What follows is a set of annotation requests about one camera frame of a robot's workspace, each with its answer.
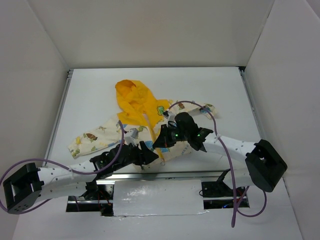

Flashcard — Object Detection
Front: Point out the aluminium table edge rail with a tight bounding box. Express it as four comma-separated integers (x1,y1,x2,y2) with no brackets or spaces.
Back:
96,170,224,185

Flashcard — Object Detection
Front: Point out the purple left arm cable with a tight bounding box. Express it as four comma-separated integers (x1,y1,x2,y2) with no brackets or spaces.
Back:
0,120,126,214

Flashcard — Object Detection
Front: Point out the cream printed kids jacket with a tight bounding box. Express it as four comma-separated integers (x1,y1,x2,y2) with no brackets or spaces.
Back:
68,79,217,165

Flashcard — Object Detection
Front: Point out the white front cover panel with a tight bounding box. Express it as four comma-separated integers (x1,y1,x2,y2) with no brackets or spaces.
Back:
113,179,205,217

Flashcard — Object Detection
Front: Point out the silver zipper slider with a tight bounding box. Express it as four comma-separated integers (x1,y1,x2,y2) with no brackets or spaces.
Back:
160,160,166,167

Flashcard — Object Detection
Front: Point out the aluminium right side rail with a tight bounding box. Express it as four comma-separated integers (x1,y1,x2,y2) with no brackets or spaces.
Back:
238,66,279,177

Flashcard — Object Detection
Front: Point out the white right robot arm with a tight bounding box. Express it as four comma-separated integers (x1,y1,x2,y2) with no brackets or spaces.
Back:
152,111,288,196

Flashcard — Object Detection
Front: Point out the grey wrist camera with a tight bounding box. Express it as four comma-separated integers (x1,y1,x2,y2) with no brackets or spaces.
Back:
124,128,139,147
162,111,176,122

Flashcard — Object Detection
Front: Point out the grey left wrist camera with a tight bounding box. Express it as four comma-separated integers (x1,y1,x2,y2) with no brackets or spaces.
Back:
124,128,139,147

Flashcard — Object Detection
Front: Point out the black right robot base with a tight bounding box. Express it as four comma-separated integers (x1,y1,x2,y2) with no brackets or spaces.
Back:
199,169,234,210

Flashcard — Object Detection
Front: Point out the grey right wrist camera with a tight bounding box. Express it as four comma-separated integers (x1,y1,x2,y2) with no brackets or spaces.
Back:
162,111,176,122

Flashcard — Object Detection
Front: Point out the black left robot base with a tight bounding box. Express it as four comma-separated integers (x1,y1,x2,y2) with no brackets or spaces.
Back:
78,181,114,217

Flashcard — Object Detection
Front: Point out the aluminium left side rail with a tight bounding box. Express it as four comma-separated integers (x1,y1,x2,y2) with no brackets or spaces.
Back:
44,69,74,159

